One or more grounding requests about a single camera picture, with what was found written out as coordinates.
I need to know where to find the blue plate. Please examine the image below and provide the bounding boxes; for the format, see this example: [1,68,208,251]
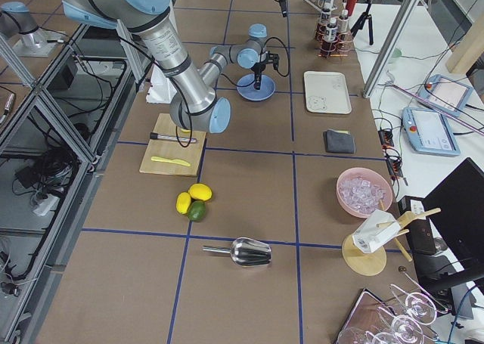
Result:
[237,74,275,102]

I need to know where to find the wooden stand with carton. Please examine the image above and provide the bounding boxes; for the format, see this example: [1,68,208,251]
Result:
[342,208,441,276]

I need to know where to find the dark drink bottle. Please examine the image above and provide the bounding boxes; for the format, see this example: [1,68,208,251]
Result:
[337,9,349,34]
[320,2,332,34]
[320,17,337,57]

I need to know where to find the black small tripod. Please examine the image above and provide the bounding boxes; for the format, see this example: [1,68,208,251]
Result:
[350,0,374,45]

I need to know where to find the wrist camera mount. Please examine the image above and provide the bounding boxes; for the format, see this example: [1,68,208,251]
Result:
[265,52,280,71]

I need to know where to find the steel ice scoop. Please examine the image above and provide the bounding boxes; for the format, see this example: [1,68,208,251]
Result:
[203,237,272,267]

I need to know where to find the cream bear tray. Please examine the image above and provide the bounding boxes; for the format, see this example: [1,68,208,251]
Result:
[303,71,352,115]

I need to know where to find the black monitor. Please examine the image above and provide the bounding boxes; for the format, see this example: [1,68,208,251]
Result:
[416,157,483,293]

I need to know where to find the green lime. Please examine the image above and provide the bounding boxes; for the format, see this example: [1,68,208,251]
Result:
[187,200,206,222]

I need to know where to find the aluminium frame post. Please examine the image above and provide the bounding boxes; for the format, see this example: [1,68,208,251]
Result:
[362,0,419,98]

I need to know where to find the green bowl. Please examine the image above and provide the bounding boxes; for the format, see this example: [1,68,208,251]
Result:
[389,48,402,64]

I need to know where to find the steel cylinder tool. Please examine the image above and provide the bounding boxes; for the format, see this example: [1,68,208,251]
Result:
[149,132,197,144]

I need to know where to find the yellow lemon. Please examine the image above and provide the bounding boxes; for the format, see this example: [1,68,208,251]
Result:
[188,183,213,201]
[175,192,192,215]

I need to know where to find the wooden cutting board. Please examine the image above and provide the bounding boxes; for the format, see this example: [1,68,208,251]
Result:
[139,113,206,176]

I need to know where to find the yellow plastic knife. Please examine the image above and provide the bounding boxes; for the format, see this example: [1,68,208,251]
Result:
[150,156,191,167]

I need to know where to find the copper wire bottle rack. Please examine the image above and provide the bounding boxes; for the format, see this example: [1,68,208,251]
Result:
[315,2,352,57]

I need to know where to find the teach pendant tablet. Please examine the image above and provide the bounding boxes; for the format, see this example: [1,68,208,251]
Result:
[417,74,473,117]
[402,107,461,157]

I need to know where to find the pink bowl of ice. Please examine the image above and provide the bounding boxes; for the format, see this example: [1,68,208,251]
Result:
[336,167,393,218]

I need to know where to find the wine glass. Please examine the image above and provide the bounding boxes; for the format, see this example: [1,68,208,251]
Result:
[335,284,442,344]

